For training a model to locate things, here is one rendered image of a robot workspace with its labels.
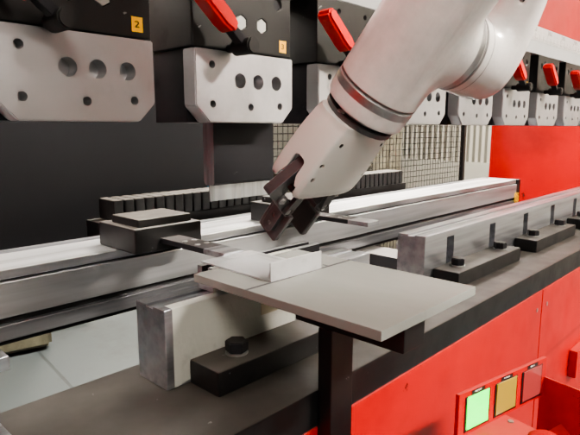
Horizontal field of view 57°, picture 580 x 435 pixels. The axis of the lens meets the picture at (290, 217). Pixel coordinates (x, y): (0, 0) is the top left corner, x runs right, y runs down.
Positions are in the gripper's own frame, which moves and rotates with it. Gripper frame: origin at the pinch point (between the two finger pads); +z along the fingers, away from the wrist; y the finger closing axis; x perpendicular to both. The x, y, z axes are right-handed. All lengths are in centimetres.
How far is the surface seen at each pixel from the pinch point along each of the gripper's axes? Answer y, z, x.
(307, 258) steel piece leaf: -1.7, 3.0, 4.2
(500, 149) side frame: -216, 42, -49
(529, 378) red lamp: -30.2, 7.3, 29.5
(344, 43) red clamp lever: -12.3, -14.7, -15.0
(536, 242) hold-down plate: -87, 14, 10
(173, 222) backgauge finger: -2.7, 21.2, -18.5
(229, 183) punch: 1.6, 3.1, -9.1
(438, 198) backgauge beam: -95, 28, -18
